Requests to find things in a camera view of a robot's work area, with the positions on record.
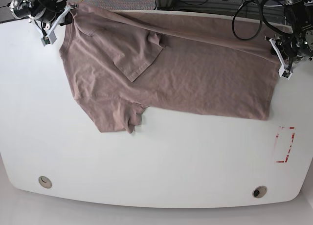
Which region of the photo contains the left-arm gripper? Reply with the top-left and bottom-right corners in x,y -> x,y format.
265,34 -> 313,71

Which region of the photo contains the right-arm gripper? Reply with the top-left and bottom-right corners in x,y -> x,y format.
28,4 -> 77,38

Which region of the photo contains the dusty pink T-shirt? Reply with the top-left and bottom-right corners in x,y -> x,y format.
60,3 -> 280,132

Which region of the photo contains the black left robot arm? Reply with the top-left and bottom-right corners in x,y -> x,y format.
259,0 -> 313,79

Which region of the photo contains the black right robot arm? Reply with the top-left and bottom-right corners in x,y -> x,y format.
9,0 -> 77,46

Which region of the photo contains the red tape marking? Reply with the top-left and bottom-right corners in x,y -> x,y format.
272,126 -> 296,163

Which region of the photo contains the right table grommet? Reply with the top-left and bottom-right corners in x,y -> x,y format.
252,186 -> 268,199

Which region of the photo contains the table grommet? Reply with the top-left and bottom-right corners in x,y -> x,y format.
38,176 -> 52,189
252,186 -> 268,199

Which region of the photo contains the left table grommet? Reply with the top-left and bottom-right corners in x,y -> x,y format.
38,176 -> 52,189

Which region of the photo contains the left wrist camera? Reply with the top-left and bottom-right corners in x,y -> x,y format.
278,67 -> 293,80

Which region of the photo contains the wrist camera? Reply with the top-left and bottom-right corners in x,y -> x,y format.
41,34 -> 56,46
278,67 -> 293,80

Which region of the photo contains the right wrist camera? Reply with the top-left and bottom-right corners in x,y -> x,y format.
41,34 -> 56,46

